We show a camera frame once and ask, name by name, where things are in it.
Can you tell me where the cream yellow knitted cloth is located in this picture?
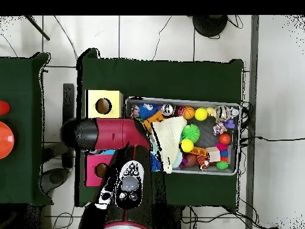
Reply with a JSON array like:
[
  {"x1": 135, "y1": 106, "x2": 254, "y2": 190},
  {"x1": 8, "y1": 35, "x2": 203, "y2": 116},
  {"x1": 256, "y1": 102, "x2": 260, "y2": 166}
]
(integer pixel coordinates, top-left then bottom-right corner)
[{"x1": 151, "y1": 116, "x2": 188, "y2": 175}]

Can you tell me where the wooden box with three holes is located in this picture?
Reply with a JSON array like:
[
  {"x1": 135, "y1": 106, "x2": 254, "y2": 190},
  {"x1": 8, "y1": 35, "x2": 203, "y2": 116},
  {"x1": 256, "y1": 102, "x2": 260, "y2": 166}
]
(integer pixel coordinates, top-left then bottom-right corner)
[{"x1": 85, "y1": 89, "x2": 124, "y2": 187}]

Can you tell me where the shallow clear mesh bin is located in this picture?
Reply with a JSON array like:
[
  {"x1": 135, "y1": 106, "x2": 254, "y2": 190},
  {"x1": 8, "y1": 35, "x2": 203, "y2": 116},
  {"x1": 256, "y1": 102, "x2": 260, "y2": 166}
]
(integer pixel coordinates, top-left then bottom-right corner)
[{"x1": 123, "y1": 97, "x2": 241, "y2": 177}]

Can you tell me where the long orange toy brick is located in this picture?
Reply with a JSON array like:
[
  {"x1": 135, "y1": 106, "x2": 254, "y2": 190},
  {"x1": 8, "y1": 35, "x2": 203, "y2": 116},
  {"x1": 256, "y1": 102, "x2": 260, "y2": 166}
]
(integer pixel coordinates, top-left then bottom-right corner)
[{"x1": 142, "y1": 110, "x2": 165, "y2": 134}]

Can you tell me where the blue spiky ball with eyes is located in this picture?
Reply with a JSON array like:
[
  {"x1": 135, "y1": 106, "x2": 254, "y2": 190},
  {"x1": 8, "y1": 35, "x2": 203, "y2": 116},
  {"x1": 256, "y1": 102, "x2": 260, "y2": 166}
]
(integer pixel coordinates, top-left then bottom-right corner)
[{"x1": 138, "y1": 103, "x2": 157, "y2": 120}]

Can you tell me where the black drink can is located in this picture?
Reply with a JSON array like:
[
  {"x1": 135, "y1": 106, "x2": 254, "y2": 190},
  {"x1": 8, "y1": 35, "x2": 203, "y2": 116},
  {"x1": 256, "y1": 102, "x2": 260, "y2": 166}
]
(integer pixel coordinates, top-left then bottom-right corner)
[{"x1": 160, "y1": 103, "x2": 175, "y2": 117}]

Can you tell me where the light green spiky ball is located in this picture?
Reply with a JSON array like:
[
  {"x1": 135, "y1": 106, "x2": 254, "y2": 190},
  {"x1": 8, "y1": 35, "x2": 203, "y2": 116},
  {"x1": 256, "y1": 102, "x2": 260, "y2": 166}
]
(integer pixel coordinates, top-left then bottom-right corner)
[{"x1": 180, "y1": 123, "x2": 201, "y2": 142}]

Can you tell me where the small orange basketball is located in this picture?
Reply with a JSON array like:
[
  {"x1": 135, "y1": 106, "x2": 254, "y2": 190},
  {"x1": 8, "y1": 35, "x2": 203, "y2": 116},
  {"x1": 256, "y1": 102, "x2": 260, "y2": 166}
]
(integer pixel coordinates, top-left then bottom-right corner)
[{"x1": 183, "y1": 106, "x2": 196, "y2": 120}]

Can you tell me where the small brown football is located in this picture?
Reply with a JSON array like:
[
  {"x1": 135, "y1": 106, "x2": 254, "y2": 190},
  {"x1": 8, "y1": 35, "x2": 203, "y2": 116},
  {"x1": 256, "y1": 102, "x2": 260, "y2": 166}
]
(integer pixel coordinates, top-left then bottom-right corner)
[{"x1": 183, "y1": 153, "x2": 198, "y2": 168}]

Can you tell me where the striped orange tiger toy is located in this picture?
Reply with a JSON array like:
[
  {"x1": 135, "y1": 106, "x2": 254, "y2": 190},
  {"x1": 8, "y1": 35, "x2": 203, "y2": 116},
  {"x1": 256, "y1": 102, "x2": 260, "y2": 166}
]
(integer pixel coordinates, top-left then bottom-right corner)
[{"x1": 197, "y1": 153, "x2": 211, "y2": 172}]

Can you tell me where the plain wooden cube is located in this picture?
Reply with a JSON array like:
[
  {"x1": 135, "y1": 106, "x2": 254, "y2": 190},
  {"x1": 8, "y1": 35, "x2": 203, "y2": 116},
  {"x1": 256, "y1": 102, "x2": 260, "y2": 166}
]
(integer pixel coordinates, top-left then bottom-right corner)
[{"x1": 207, "y1": 147, "x2": 222, "y2": 163}]

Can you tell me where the crushed shiny silver can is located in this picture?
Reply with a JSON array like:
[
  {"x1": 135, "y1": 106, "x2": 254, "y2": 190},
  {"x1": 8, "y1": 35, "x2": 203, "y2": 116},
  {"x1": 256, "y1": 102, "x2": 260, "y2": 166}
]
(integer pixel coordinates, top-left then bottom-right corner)
[{"x1": 214, "y1": 106, "x2": 231, "y2": 123}]

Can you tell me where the black upright panel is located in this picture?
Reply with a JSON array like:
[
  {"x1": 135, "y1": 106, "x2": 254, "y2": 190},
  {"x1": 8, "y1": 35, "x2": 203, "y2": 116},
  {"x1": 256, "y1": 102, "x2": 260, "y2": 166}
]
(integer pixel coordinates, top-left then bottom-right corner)
[{"x1": 62, "y1": 83, "x2": 76, "y2": 169}]

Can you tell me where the grey round floor base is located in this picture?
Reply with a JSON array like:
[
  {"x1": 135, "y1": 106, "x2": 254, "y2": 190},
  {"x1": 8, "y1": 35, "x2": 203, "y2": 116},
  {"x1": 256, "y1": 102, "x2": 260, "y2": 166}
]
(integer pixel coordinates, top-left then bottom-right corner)
[{"x1": 40, "y1": 166, "x2": 70, "y2": 193}]

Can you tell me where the black round stand base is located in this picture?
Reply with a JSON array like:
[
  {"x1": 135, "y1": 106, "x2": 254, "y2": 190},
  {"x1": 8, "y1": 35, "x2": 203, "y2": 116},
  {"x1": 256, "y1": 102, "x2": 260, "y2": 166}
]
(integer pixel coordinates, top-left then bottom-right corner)
[{"x1": 192, "y1": 15, "x2": 229, "y2": 38}]

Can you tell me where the dark green side table cloth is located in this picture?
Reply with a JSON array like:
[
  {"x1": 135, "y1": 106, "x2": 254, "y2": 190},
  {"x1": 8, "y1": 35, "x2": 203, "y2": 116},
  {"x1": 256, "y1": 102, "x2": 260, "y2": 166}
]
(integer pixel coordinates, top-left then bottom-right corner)
[{"x1": 0, "y1": 52, "x2": 52, "y2": 207}]

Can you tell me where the orange disc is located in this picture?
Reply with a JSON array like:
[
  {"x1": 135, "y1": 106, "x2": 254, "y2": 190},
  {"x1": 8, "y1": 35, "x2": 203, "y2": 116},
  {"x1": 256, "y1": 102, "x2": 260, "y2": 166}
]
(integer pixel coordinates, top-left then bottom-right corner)
[{"x1": 0, "y1": 121, "x2": 15, "y2": 160}]

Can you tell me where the small red object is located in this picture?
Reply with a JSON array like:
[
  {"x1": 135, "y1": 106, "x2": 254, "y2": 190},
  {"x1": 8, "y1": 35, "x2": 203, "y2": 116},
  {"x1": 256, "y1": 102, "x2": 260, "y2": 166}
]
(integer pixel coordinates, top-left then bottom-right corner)
[{"x1": 0, "y1": 100, "x2": 10, "y2": 116}]

